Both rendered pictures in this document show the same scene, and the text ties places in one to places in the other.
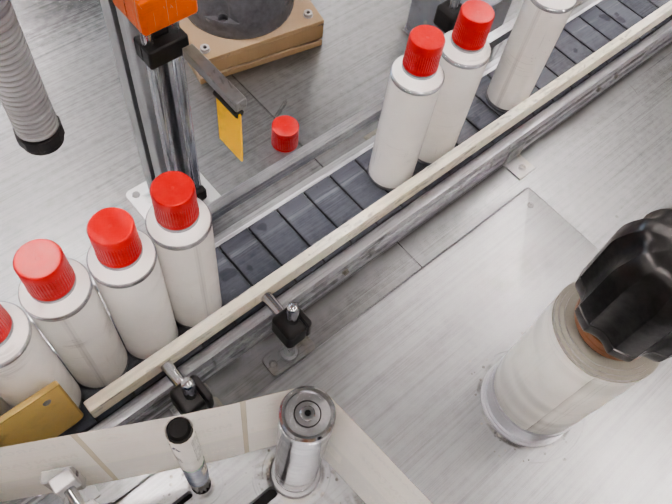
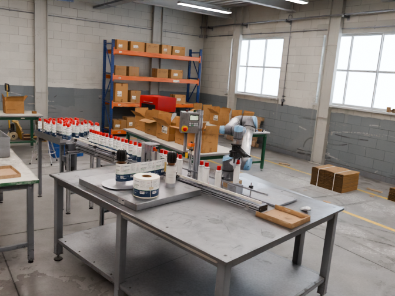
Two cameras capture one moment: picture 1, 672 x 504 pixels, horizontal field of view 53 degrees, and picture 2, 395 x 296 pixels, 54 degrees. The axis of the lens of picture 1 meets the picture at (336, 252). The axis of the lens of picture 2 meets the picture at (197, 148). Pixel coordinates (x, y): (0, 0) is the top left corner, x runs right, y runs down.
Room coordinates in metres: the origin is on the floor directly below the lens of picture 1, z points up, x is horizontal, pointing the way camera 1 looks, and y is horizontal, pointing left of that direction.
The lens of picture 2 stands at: (0.63, -3.30, 1.83)
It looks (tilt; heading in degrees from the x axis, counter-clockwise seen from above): 11 degrees down; 94
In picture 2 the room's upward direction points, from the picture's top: 4 degrees clockwise
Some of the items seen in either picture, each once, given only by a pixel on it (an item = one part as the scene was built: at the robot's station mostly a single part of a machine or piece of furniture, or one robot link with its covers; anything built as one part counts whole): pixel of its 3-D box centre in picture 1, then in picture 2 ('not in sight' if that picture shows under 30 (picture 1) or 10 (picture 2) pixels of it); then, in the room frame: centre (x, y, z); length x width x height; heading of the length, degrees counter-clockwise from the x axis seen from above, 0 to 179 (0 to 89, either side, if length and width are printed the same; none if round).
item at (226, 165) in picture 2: not in sight; (229, 161); (0.72, 0.19, 1.04); 0.13 x 0.12 x 0.14; 166
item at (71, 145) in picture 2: not in sight; (69, 156); (-1.21, 1.21, 0.71); 0.15 x 0.12 x 0.34; 50
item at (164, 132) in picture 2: not in sight; (169, 127); (-0.19, 2.61, 0.97); 0.45 x 0.38 x 0.37; 42
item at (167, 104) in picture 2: not in sight; (156, 121); (-0.94, 5.78, 0.61); 0.70 x 0.60 x 1.22; 140
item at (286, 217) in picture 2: not in sight; (283, 215); (1.12, -0.58, 0.85); 0.30 x 0.26 x 0.04; 140
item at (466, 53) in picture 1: (451, 88); (206, 174); (0.52, -0.09, 0.98); 0.05 x 0.05 x 0.20
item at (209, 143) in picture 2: not in sight; (203, 137); (0.38, 1.96, 0.97); 0.51 x 0.39 x 0.37; 44
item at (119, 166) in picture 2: not in sight; (121, 166); (-0.16, -0.29, 1.04); 0.09 x 0.09 x 0.29
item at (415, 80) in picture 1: (406, 113); (201, 172); (0.48, -0.04, 0.98); 0.05 x 0.05 x 0.20
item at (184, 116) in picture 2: not in sight; (189, 122); (0.33, 0.19, 1.38); 0.17 x 0.10 x 0.19; 15
